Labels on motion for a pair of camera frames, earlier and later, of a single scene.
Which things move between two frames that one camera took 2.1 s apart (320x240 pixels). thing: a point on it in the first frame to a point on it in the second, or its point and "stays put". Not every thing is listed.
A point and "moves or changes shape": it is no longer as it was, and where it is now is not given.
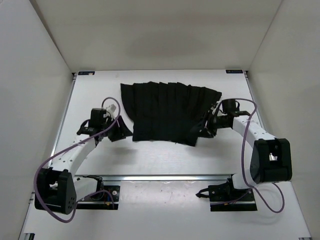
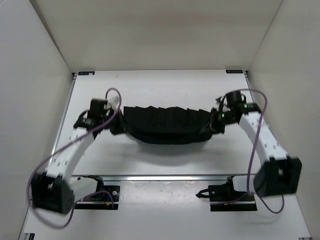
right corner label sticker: (234, 71) stays put
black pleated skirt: (166, 111) moves or changes shape
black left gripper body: (113, 131) to (117, 123)
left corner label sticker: (86, 73) stays put
